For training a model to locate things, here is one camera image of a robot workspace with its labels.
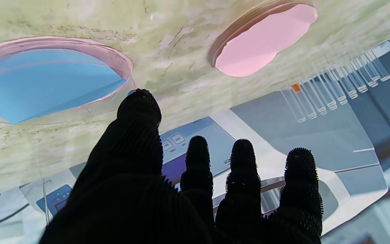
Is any pink culture dish lid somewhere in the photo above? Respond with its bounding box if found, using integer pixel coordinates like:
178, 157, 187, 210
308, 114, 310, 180
210, 1, 318, 78

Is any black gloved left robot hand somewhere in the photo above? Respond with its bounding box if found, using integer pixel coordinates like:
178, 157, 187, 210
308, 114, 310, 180
39, 89, 324, 244

